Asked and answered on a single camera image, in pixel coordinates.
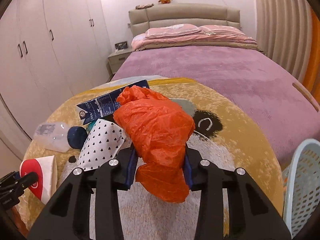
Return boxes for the light blue plastic basket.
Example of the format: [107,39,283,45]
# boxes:
[282,139,320,240]

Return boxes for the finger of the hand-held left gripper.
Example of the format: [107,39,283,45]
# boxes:
[19,172,39,189]

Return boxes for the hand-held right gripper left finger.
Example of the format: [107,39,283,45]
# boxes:
[27,147,137,240]

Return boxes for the clear plastic bottle blue cap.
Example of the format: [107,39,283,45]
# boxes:
[33,122,88,152]

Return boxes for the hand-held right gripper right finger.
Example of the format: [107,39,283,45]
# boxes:
[184,147,292,240]

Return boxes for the pink pillow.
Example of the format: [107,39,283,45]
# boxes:
[145,24,200,39]
[199,25,244,36]

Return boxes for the purple blanket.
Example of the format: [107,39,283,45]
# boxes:
[111,45,320,165]

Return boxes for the beige curtain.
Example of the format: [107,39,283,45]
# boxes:
[252,0,313,80]

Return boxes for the folded pink quilt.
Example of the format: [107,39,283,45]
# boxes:
[131,33,258,52]

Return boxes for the dark blue milk carton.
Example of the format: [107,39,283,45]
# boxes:
[76,79,150,125]

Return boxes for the orange curtain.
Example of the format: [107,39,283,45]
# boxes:
[301,5,320,110]

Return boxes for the bed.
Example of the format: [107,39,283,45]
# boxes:
[110,2,320,165]

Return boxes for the red white paper cup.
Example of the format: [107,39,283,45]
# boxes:
[20,155,58,204]

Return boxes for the orange plastic bag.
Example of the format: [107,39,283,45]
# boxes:
[113,85,195,203]

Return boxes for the white wardrobe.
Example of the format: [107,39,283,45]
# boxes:
[0,0,112,155]

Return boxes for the white heart-dotted paper bag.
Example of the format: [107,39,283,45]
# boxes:
[76,119,127,172]

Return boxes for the beige padded headboard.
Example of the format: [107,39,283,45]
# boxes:
[129,3,241,39]

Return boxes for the beige nightstand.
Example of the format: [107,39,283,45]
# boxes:
[107,47,133,77]

